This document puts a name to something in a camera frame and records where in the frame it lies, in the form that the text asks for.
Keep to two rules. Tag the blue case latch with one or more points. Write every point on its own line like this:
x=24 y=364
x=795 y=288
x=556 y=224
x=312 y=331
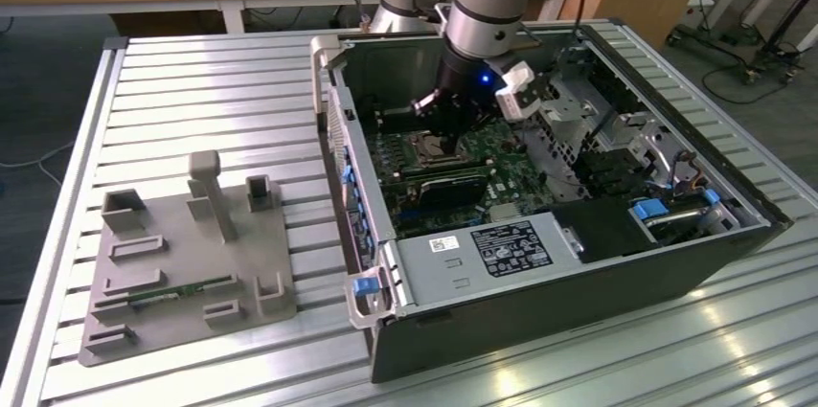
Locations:
x=364 y=287

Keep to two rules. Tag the green motherboard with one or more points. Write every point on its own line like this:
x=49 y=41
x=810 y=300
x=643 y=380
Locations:
x=511 y=177

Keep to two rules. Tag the metal drive cage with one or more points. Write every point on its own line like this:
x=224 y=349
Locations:
x=568 y=124

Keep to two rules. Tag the black open PC case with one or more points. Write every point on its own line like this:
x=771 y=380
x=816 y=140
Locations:
x=575 y=321

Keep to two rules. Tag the grey power supply unit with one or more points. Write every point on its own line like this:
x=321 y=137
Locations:
x=440 y=273

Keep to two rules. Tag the green RAM stick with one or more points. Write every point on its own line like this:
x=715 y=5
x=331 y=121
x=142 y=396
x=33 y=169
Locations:
x=165 y=293
x=440 y=171

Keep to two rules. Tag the wheeled equipment stand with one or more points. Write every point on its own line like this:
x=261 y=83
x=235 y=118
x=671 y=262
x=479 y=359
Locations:
x=731 y=36

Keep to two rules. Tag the grey parts rack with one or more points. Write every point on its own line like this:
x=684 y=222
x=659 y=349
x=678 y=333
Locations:
x=185 y=254

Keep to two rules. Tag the CPU socket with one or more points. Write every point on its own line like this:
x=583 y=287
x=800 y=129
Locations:
x=412 y=141

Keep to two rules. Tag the silver square CPU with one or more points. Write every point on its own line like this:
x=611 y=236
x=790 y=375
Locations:
x=429 y=144

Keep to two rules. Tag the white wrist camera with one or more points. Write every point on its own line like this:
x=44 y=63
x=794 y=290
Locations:
x=516 y=91

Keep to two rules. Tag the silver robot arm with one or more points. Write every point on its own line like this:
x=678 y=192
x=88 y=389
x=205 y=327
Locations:
x=492 y=5

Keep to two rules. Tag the black plastic shroud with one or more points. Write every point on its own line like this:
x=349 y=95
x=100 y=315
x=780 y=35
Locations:
x=600 y=230

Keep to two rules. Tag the black graphics card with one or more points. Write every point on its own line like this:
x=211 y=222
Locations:
x=449 y=191

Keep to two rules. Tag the blue disk carrier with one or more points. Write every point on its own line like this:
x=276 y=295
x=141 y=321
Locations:
x=646 y=211

